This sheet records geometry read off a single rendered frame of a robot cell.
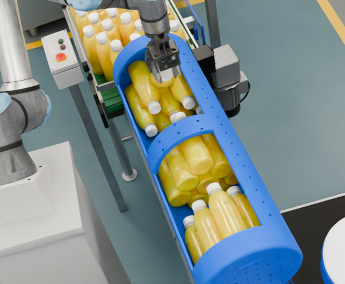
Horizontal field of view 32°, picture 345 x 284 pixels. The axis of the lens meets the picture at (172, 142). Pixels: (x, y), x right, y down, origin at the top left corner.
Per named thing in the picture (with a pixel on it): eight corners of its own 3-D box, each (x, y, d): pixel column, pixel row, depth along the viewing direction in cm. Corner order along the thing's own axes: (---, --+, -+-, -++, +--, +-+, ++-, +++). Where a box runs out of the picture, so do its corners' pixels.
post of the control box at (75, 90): (120, 212, 303) (62, 74, 226) (118, 205, 306) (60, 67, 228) (128, 209, 304) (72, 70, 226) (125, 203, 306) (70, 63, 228)
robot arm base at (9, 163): (-26, 191, 161) (-37, 155, 159) (-5, 176, 175) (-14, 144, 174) (27, 180, 159) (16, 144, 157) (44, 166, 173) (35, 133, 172)
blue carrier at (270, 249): (209, 320, 164) (193, 276, 141) (123, 105, 218) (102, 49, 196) (304, 281, 165) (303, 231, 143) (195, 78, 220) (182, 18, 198)
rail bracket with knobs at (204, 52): (195, 82, 226) (192, 62, 218) (188, 70, 231) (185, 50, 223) (219, 73, 227) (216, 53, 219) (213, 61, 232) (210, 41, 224)
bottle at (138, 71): (147, 58, 203) (164, 95, 191) (147, 74, 208) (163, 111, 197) (127, 62, 201) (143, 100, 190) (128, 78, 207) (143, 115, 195)
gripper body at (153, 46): (156, 75, 165) (148, 42, 155) (147, 56, 170) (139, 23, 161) (182, 66, 165) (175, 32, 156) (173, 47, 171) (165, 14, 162)
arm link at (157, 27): (135, 10, 158) (164, 0, 158) (139, 23, 161) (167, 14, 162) (143, 26, 153) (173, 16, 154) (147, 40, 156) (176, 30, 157)
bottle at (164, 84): (161, 93, 196) (167, 91, 177) (144, 79, 195) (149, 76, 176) (174, 75, 196) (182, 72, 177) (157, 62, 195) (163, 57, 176)
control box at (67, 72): (59, 90, 220) (50, 70, 212) (48, 56, 233) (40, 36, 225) (84, 81, 221) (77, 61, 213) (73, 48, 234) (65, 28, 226)
